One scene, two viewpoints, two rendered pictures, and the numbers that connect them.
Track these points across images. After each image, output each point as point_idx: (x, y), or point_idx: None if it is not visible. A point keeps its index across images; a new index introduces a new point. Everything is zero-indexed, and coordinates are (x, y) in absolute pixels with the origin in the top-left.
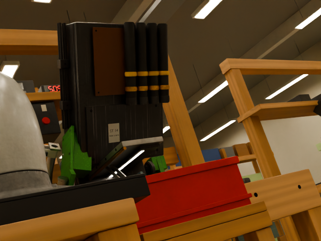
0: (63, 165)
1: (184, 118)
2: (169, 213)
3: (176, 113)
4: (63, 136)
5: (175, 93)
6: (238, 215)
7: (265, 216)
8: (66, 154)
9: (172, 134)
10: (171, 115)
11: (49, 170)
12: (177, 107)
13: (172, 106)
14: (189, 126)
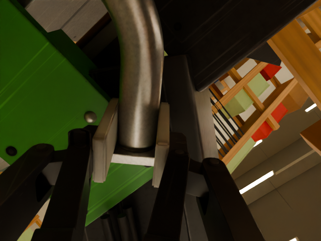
0: (41, 89)
1: (290, 69)
2: None
3: (300, 77)
4: (151, 173)
5: (319, 106)
6: None
7: None
8: (44, 137)
9: (307, 38)
10: (312, 72)
11: (114, 26)
12: (304, 85)
13: (309, 87)
14: (280, 57)
